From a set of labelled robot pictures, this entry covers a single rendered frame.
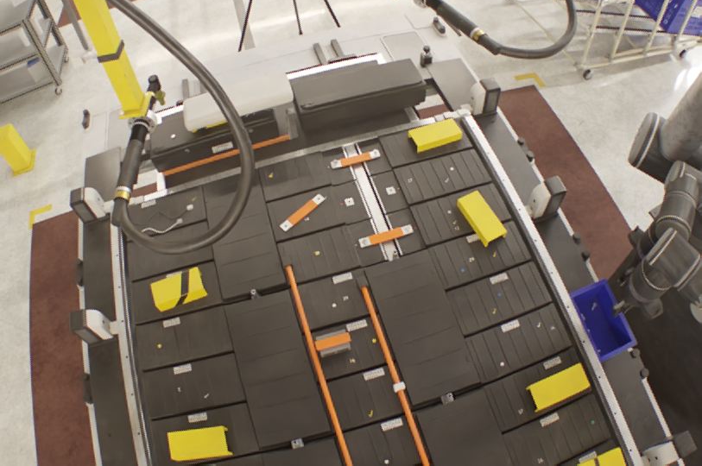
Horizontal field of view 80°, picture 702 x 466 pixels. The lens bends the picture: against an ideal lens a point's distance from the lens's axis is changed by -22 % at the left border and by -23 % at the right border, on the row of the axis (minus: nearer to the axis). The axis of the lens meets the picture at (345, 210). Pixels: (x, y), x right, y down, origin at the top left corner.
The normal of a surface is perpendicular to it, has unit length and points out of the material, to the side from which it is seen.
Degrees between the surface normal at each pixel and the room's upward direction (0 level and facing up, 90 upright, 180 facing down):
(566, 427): 0
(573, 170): 0
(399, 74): 0
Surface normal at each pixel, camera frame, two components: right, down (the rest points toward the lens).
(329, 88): -0.05, -0.55
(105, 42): 0.04, 0.83
